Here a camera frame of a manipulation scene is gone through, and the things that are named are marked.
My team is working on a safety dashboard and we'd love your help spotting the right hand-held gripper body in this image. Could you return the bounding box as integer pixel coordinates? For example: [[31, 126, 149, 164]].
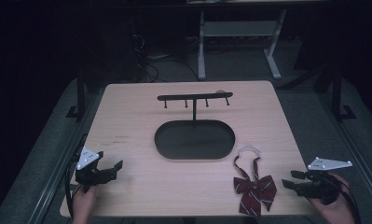
[[304, 157, 353, 205]]

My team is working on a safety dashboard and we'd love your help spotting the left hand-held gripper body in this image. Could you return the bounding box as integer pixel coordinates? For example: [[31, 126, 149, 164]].
[[75, 146, 117, 193]]

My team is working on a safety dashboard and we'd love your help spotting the striped dark red bow tie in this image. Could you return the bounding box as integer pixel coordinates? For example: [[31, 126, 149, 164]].
[[233, 145, 278, 217]]

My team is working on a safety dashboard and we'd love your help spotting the black hook stand with tray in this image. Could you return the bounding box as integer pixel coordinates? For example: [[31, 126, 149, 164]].
[[154, 91, 237, 161]]

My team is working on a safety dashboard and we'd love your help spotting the person's right hand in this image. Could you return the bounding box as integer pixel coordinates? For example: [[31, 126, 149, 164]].
[[308, 173, 356, 224]]

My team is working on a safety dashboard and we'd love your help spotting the person's left hand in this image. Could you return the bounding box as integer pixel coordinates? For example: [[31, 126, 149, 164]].
[[72, 184, 98, 224]]

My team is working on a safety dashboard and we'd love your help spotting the black metal stand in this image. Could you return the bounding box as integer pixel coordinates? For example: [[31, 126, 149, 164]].
[[65, 66, 88, 120], [329, 63, 357, 122]]

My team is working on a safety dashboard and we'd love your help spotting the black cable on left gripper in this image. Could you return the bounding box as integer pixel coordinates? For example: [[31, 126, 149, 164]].
[[63, 133, 89, 218]]

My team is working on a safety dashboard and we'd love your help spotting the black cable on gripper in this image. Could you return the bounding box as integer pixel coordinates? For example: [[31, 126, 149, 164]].
[[63, 133, 89, 218], [327, 172, 363, 224]]

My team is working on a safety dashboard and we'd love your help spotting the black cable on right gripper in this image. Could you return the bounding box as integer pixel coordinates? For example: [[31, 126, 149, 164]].
[[327, 172, 363, 224]]

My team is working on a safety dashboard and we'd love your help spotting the bundle of floor cables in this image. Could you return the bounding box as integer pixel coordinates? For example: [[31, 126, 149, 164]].
[[129, 29, 200, 83]]

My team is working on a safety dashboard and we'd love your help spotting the white metal desk frame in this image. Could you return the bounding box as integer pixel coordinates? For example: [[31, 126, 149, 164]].
[[197, 8, 288, 81]]

